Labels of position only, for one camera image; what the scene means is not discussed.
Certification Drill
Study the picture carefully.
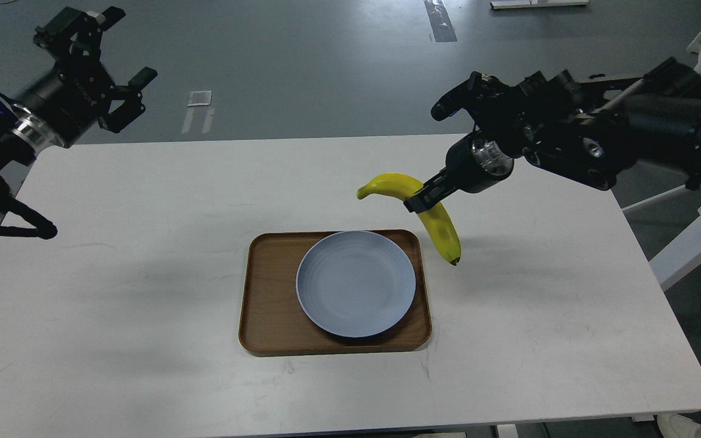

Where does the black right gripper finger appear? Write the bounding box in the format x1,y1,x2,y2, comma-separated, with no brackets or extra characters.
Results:
409,169,453,197
403,186,458,214

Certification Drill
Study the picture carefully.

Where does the brown wooden tray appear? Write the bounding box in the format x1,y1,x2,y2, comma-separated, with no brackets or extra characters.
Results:
239,229,432,356

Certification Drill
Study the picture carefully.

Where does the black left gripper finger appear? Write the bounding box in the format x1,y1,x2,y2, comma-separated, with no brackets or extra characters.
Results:
33,6,126,66
97,67,158,133

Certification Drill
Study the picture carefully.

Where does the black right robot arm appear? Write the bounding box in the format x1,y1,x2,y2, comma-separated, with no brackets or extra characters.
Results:
403,58,701,214

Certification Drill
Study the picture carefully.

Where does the light blue plate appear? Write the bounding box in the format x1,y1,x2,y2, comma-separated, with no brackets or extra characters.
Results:
295,231,417,338

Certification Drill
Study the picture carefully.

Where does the white shoe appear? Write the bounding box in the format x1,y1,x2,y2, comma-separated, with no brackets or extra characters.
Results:
656,414,701,437

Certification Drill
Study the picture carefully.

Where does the yellow banana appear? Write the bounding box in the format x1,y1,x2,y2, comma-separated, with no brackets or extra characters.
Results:
356,172,462,266

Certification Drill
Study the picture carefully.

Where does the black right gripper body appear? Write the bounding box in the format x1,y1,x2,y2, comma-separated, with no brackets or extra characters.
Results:
445,133,514,193

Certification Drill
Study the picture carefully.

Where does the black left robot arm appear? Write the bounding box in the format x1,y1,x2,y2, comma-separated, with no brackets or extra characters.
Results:
0,6,158,240

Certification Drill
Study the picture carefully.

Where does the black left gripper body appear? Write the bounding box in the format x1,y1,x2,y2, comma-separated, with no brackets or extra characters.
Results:
14,59,117,148

